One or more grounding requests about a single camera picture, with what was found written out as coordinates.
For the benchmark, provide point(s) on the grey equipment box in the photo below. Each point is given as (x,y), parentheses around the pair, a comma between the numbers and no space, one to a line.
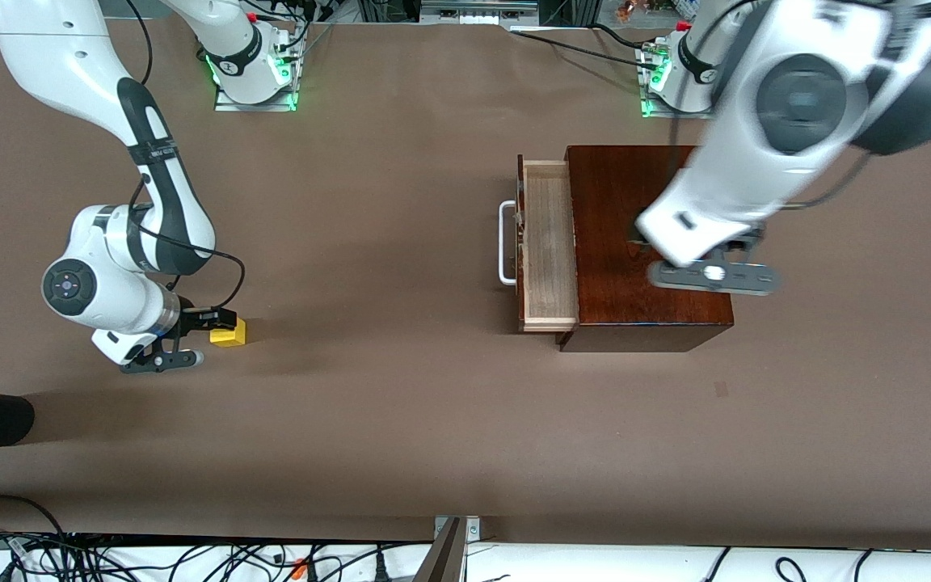
(478,12)

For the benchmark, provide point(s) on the yellow cube block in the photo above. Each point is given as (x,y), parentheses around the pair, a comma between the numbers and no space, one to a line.
(233,338)

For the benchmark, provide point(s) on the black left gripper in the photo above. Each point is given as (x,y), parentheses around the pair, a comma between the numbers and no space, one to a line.
(753,233)

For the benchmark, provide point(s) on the dark brown wooden cabinet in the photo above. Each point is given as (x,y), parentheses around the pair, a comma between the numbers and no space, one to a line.
(611,267)

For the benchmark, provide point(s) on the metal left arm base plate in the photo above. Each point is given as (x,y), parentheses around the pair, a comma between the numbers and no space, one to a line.
(659,111)

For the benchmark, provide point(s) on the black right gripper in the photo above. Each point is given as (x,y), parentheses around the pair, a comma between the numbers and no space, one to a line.
(190,318)

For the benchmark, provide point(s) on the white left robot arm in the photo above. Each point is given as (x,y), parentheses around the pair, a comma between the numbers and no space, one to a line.
(756,162)

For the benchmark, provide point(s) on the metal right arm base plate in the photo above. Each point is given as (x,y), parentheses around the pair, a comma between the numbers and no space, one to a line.
(255,107)

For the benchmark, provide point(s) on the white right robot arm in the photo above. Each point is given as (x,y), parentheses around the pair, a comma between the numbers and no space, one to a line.
(69,48)

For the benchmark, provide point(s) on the aluminium post with bracket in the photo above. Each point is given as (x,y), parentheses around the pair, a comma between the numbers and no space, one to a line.
(445,558)

